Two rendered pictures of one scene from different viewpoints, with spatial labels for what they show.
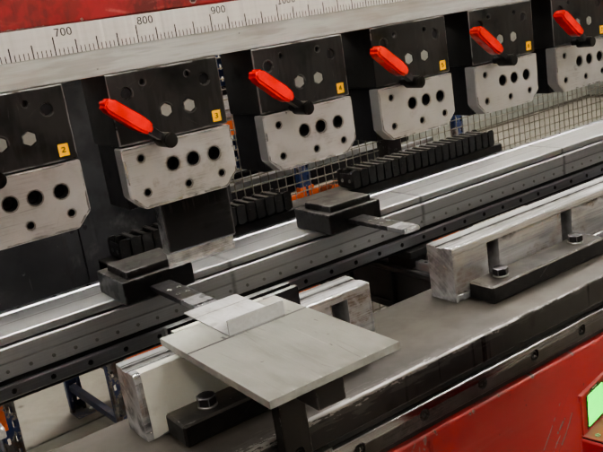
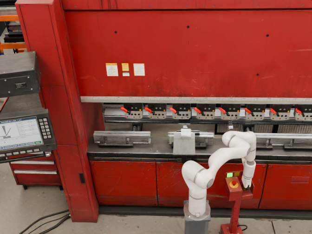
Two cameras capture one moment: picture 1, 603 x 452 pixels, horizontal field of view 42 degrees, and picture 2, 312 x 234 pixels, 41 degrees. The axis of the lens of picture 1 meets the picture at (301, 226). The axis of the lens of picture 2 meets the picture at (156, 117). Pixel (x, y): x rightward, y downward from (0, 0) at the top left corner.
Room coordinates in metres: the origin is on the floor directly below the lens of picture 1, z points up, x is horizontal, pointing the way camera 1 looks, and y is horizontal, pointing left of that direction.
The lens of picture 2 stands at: (-1.27, -1.36, 3.41)
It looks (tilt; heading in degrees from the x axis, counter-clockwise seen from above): 39 degrees down; 38
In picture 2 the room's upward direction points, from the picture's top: 3 degrees counter-clockwise
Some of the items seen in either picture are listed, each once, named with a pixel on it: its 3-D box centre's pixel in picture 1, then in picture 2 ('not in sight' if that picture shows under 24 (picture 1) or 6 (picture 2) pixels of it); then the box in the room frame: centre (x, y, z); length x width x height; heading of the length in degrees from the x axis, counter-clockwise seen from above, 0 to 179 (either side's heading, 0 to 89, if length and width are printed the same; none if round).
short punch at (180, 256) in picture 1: (196, 223); (184, 120); (1.02, 0.14, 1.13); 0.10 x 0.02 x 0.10; 123
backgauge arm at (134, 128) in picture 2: not in sight; (138, 120); (1.10, 0.72, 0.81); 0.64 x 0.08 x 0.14; 33
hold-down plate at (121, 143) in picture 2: not in sight; (116, 144); (0.65, 0.61, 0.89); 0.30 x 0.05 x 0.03; 123
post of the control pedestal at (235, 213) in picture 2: not in sight; (235, 212); (0.95, -0.45, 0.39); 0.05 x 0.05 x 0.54; 44
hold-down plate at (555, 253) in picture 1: (540, 265); (254, 146); (1.30, -0.40, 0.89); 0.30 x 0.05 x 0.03; 123
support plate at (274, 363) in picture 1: (273, 343); (184, 143); (0.90, 0.06, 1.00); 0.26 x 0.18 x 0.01; 33
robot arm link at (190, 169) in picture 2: not in sight; (194, 178); (0.38, -0.37, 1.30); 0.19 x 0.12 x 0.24; 79
